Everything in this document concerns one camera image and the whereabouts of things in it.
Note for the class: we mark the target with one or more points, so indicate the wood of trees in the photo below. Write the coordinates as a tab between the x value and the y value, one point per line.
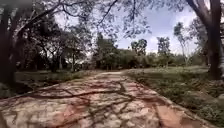
126	55

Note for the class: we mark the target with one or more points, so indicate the red brick path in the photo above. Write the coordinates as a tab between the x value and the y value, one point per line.
100	103

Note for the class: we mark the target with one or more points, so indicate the grass ground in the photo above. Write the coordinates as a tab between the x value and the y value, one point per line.
40	77
186	87

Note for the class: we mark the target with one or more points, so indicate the large dark tree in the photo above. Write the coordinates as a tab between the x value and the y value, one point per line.
214	40
6	46

